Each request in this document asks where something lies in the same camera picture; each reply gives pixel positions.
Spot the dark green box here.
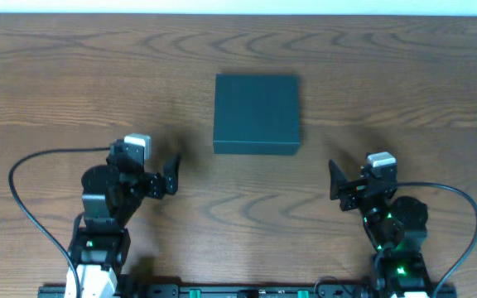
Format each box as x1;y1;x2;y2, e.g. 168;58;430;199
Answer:
213;74;301;156

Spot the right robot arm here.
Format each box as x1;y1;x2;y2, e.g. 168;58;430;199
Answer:
329;161;432;297

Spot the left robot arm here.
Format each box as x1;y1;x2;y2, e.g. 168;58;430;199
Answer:
64;139;181;298

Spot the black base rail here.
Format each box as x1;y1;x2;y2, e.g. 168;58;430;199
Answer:
37;282;458;298

